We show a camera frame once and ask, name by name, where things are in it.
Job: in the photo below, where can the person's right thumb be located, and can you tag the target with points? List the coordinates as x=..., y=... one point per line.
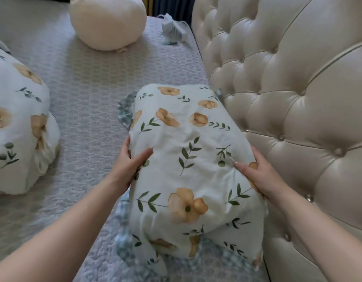
x=245, y=167

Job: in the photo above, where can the floral pillow with ruffled edge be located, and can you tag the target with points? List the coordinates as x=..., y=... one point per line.
x=189, y=173

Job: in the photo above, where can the person's left forearm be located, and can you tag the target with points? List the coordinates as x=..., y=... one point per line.
x=54, y=234

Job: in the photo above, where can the floral white duvet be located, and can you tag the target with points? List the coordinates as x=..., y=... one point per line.
x=18, y=123

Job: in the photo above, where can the grey quilted bed cover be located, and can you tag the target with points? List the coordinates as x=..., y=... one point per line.
x=90, y=93

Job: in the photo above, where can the dark blue curtain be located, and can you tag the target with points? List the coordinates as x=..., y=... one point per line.
x=172, y=7

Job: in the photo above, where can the cream round cushion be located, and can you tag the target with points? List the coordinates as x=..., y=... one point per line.
x=107, y=21

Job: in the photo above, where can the person's right hand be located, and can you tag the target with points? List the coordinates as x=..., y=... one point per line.
x=261, y=176

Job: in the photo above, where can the cream tufted leather headboard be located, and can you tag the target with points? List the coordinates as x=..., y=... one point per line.
x=289, y=114

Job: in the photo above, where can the person's left thumb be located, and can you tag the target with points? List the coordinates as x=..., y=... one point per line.
x=143, y=157

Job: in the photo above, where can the person's right forearm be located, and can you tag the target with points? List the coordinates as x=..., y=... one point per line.
x=319, y=229

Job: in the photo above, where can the person's left hand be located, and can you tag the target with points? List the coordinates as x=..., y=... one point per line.
x=125, y=167

